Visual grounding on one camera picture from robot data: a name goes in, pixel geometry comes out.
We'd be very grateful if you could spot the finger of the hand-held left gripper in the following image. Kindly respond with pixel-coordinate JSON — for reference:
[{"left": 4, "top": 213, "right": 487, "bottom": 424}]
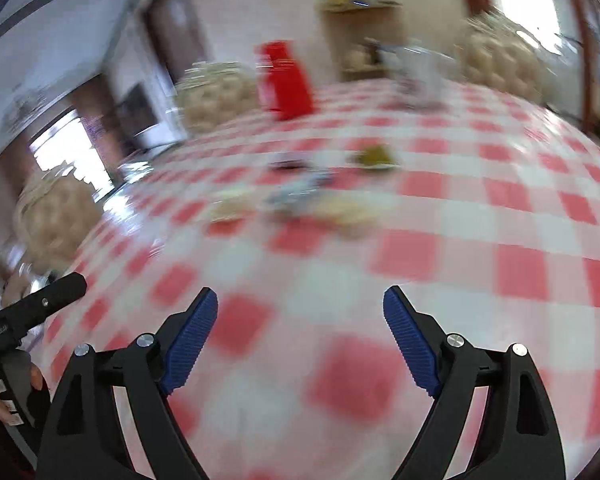
[{"left": 2, "top": 274, "right": 87, "bottom": 333}]

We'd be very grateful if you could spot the red white checked tablecloth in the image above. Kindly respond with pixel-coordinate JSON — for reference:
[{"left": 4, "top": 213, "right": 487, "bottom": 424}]
[{"left": 40, "top": 77, "right": 600, "bottom": 480}]

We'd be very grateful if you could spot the glass sliding door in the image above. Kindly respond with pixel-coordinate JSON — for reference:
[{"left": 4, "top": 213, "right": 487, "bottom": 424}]
[{"left": 480, "top": 0, "right": 600, "bottom": 131}]

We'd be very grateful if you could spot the red plastic jug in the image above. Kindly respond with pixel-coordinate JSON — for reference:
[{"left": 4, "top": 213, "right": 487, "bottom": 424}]
[{"left": 254, "top": 40, "right": 315, "bottom": 122}]

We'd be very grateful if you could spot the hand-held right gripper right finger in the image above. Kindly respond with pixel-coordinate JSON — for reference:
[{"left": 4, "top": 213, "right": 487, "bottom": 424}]
[{"left": 383, "top": 285, "right": 567, "bottom": 480}]

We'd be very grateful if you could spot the blue grey packet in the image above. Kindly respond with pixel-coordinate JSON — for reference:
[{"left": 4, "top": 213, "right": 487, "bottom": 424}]
[{"left": 265, "top": 172, "right": 333, "bottom": 216}]

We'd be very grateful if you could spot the yellow green packet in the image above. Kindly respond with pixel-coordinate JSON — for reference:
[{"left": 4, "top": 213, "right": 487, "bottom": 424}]
[{"left": 352, "top": 145, "right": 398, "bottom": 170}]

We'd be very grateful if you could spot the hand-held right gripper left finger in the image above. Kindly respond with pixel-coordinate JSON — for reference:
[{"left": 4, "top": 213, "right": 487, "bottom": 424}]
[{"left": 35, "top": 287, "right": 219, "bottom": 480}]

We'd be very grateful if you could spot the dark wooden door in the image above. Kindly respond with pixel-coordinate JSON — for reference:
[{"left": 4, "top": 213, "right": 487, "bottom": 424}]
[{"left": 145, "top": 0, "right": 216, "bottom": 86}]

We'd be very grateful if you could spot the white ceramic teapot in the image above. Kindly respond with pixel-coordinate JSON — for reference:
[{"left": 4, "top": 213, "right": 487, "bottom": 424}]
[{"left": 390, "top": 45, "right": 456, "bottom": 106}]

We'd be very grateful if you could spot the beige clear packet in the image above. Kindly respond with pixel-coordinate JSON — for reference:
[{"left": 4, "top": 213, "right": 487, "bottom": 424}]
[
  {"left": 310, "top": 195, "right": 381, "bottom": 236},
  {"left": 207, "top": 190, "right": 253, "bottom": 223}
]

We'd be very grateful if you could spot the wooden side cabinet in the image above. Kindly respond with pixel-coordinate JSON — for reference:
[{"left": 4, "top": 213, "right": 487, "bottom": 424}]
[{"left": 322, "top": 2, "right": 406, "bottom": 81}]

